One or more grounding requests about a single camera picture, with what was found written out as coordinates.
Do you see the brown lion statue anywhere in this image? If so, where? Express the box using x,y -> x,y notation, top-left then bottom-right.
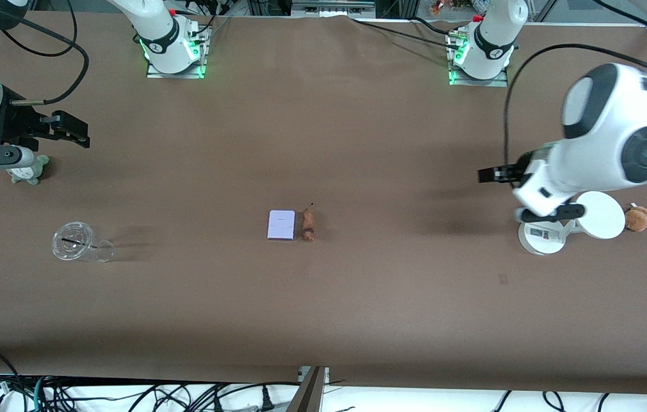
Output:
301,203 -> 317,243

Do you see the lavender phone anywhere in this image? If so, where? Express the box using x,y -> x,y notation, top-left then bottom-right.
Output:
267,210 -> 297,241

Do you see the grey green plush toy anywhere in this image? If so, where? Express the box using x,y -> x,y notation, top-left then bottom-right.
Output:
7,154 -> 50,185

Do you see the white round desk lamp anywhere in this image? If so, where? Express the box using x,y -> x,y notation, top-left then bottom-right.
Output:
518,191 -> 626,255

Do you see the clear plastic cup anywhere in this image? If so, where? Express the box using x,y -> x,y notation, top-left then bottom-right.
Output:
51,221 -> 115,263

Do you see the brown plush bear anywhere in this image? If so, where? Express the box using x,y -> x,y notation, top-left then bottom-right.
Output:
624,203 -> 647,232

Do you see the dark table support beam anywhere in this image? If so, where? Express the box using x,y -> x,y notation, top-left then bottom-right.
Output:
286,366 -> 328,412

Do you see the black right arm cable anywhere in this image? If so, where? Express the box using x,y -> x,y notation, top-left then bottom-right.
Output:
0,0 -> 90,105

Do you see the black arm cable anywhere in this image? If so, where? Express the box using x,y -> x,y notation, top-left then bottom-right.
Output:
0,0 -> 90,105
503,0 -> 647,172

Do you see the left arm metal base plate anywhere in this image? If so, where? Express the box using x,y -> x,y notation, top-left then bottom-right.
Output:
448,30 -> 509,88

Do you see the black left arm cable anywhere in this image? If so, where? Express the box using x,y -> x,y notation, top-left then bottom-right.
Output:
503,0 -> 647,172

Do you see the black cable across table edge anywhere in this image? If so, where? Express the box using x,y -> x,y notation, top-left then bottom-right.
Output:
349,16 -> 464,52

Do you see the aluminium frame rail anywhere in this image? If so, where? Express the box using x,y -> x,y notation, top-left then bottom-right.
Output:
291,0 -> 377,18

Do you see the green floor cable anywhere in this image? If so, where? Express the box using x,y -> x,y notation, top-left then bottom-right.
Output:
30,376 -> 45,412

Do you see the silver metal bracket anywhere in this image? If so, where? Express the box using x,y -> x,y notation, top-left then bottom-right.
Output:
298,366 -> 330,385

